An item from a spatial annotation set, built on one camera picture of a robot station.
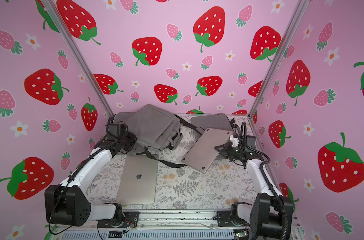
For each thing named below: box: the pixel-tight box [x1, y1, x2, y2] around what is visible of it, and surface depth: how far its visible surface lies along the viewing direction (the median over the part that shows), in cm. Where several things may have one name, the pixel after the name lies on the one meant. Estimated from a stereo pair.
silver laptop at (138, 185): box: [116, 154, 159, 205], surface depth 88 cm
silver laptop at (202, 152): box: [181, 128, 234, 174], surface depth 94 cm
